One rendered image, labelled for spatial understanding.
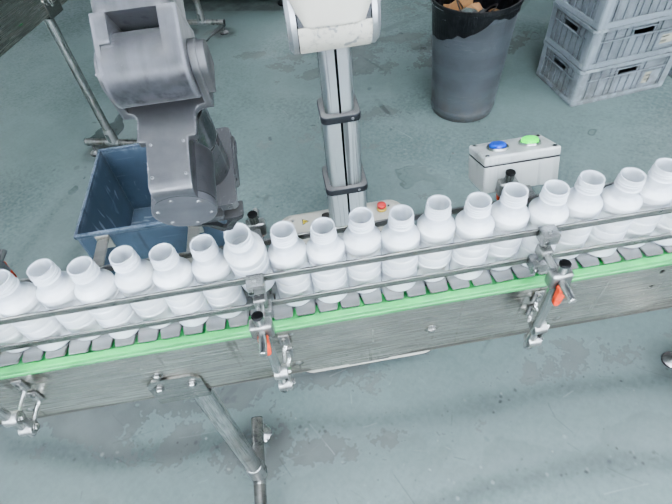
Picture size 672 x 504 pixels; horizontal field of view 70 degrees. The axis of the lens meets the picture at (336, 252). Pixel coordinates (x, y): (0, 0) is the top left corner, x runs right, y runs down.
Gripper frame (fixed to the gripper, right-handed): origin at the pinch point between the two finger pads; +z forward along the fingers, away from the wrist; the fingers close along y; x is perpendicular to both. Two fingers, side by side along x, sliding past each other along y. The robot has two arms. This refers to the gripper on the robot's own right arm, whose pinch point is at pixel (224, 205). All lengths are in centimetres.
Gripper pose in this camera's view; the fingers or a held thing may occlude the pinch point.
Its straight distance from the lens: 64.0
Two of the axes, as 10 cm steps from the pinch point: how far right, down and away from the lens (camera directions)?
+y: 1.7, 9.1, -3.7
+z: 0.2, 3.7, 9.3
